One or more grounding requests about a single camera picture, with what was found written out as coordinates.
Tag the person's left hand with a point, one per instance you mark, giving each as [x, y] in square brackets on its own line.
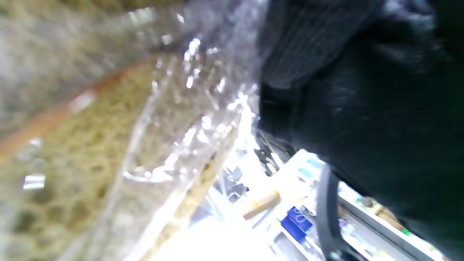
[362, 90]

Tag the clear plastic bakery bag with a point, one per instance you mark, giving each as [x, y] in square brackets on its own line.
[217, 72]

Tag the round yellow bread slice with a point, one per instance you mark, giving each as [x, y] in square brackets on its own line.
[72, 43]

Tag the long yellow bread slice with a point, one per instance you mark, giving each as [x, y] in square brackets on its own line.
[72, 163]

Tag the left black-white hand controller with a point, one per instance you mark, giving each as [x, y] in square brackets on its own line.
[326, 217]

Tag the white shelf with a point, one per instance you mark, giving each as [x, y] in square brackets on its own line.
[377, 232]

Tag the blue box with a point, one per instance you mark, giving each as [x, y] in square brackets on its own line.
[295, 224]

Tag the tan cardboard roll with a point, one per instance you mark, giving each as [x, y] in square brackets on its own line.
[261, 206]

